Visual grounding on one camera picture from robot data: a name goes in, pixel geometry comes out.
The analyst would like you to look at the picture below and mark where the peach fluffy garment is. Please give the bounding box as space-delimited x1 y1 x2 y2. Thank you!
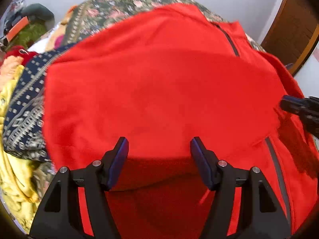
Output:
1 56 23 88

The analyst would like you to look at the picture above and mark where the red zip jacket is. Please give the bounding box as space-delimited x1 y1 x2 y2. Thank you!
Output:
41 3 319 239

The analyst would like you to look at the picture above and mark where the floral bed cover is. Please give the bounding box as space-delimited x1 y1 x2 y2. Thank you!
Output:
58 0 265 61

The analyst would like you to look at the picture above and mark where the yellow garment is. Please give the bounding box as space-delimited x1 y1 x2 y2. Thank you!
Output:
0 64 50 232

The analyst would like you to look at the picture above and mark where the dark green cushion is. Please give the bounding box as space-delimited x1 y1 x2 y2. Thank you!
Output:
21 3 55 29

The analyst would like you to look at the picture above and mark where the white sheet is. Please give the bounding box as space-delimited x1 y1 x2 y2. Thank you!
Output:
27 37 49 53

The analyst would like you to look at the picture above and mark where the green patterned box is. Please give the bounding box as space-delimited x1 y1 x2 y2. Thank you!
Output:
8 22 48 50

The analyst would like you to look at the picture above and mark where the navy patterned garment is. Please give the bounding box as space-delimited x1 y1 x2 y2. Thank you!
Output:
3 43 75 162

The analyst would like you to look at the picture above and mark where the wooden door frame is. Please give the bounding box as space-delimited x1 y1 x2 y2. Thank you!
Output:
261 0 318 75

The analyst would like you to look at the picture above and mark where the red fluffy garment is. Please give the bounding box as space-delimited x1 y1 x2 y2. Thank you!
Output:
4 46 38 66

